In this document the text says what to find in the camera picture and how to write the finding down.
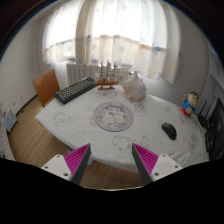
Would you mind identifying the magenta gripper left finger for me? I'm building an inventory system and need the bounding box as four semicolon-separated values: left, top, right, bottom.
42;144;91;185

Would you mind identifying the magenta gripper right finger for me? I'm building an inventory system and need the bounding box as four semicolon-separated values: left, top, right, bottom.
132;143;182;185

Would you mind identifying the black computer mouse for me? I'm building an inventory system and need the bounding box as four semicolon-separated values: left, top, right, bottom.
161;122;177;140

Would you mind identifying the round patterned mouse pad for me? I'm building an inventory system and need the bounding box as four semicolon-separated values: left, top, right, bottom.
93;101;134;132

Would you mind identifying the white patterned tablecloth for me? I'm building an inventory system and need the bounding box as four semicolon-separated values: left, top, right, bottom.
36;86;208;172

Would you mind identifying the dark mechanical keyboard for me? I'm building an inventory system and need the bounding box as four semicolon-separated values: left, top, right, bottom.
55;77;96;105

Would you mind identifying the white box on floor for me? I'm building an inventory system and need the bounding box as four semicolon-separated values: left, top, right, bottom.
3;110;17;132

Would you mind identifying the cartoon boy figurine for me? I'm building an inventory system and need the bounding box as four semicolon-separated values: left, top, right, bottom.
181;91;199;117

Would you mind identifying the large white conch shell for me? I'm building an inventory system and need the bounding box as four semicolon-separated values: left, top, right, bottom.
123;72;147;102

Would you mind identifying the orange wooden chair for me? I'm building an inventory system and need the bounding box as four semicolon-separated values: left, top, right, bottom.
33;69;60;107

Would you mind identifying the wooden model sailing ship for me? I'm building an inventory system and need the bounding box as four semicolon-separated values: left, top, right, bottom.
95;61;119;90

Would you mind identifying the white radiator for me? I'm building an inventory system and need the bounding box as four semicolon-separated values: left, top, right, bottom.
66;63;98;85

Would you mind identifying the sheer white patterned curtain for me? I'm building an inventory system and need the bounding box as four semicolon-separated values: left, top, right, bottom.
42;0;181;83

